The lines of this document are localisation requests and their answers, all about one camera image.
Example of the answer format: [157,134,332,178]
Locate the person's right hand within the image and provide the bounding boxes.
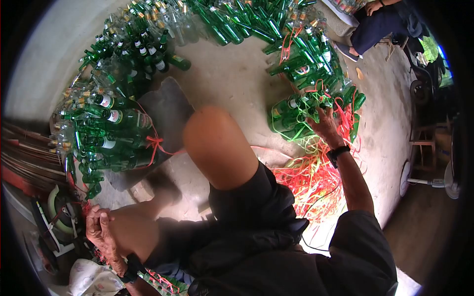
[307,107,347,151]

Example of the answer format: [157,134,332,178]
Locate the person's body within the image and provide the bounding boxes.
[144,210,399,296]

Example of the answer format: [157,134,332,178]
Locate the white standing fan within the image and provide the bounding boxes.
[399,159,460,200]

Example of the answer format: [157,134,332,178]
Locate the person's right fingers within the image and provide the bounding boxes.
[307,107,337,130]

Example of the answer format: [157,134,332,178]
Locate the stack of wooden sticks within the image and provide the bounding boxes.
[0,121,69,187]

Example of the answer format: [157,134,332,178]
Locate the white cloth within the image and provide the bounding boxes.
[68,259,126,296]

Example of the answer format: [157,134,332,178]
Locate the person's left fingers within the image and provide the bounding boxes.
[86,204,115,237]

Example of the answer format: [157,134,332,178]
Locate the pile of green and clear bottles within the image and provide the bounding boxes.
[47,0,193,201]

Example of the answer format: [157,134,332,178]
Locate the pile of red and green strings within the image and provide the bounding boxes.
[256,104,365,237]

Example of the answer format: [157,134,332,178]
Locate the wooden stool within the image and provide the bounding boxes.
[408,125,438,171]

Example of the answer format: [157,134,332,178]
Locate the person's left hand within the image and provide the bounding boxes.
[85,204,128,274]

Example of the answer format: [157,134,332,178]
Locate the person's legs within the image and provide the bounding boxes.
[107,105,310,267]

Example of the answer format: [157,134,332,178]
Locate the heap of green glass bottles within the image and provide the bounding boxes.
[185,0,350,93]

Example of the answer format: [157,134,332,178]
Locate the black wrist band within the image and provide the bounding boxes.
[118,253,147,285]
[326,145,352,169]

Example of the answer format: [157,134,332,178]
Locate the green-tied green bottle bundle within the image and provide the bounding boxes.
[268,86,367,144]

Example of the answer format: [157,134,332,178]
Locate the red-tied green bottle bundle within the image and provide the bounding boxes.
[73,93,160,173]

